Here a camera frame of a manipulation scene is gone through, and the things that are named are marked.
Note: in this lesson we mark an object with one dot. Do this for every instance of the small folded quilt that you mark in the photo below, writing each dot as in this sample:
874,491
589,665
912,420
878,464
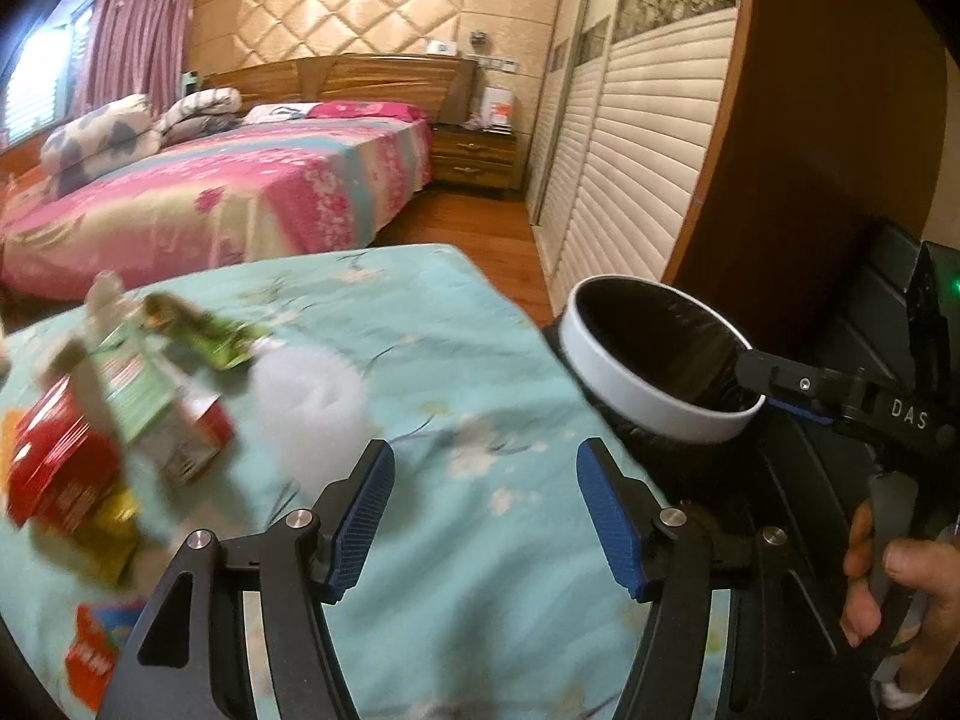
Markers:
206,112

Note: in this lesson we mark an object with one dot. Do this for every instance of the white pillow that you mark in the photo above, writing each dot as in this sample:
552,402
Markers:
276,113

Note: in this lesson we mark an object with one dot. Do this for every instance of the window with blinds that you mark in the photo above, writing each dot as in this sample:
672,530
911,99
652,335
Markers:
40,88

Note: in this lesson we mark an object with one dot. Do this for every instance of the right pink curtain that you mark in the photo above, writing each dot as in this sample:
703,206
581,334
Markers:
134,47

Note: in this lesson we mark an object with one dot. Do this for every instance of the white rim trash bin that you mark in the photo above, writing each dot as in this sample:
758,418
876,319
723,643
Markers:
658,358

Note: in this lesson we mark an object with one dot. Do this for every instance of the large folded heart quilt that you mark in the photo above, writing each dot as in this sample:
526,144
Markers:
104,140

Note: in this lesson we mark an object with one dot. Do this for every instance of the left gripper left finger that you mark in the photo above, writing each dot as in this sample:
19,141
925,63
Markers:
349,512

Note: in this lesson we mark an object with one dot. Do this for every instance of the red snack bag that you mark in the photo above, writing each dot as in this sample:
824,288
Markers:
65,482

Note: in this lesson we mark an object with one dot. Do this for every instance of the green white milk carton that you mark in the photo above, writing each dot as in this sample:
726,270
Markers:
133,394

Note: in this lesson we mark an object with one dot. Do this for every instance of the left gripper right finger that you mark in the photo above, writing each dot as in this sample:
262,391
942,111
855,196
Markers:
625,516

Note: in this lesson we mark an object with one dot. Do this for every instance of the person's right hand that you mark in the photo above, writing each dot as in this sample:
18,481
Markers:
928,567

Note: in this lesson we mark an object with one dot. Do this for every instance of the white louvered wardrobe doors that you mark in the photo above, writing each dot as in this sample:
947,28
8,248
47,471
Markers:
626,113

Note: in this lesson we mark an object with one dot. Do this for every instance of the pink pillow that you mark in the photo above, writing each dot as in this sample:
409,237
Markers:
402,112

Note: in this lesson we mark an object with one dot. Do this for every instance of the wooden nightstand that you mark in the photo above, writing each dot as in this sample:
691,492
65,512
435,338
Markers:
472,158

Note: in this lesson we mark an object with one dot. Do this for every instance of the white foam fruit net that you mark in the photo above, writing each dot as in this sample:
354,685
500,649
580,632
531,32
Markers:
313,408

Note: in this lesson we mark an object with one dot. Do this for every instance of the white bag on nightstand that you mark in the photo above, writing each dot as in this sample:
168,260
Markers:
496,108

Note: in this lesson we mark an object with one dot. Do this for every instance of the wooden headboard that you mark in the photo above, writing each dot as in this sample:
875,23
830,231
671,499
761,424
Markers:
441,86

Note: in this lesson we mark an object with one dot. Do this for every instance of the bed with pink floral sheet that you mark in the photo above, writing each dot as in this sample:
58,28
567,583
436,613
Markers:
259,192

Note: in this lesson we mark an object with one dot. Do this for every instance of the red cardboard box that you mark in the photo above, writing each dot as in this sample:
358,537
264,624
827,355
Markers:
101,630

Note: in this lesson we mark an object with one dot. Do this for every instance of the green juice pouch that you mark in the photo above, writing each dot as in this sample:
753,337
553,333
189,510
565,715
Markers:
222,343

